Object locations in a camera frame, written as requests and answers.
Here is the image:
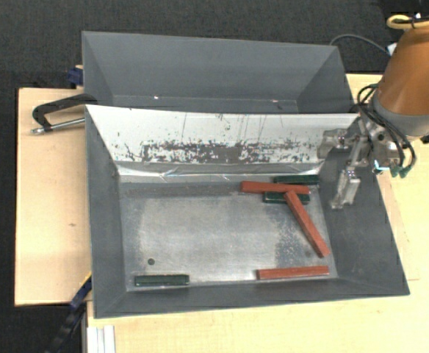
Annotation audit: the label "grey metal bin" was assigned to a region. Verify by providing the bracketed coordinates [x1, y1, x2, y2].
[81, 30, 411, 319]

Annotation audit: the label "dark green flat block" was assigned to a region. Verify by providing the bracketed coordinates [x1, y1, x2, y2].
[133, 274, 191, 288]
[262, 191, 311, 205]
[273, 174, 320, 186]

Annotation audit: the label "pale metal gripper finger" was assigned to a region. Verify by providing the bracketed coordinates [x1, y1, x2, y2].
[317, 129, 348, 160]
[329, 168, 361, 210]

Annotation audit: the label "red-brown flat block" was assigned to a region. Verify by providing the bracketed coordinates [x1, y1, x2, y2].
[283, 190, 331, 259]
[239, 180, 311, 196]
[256, 265, 331, 281]

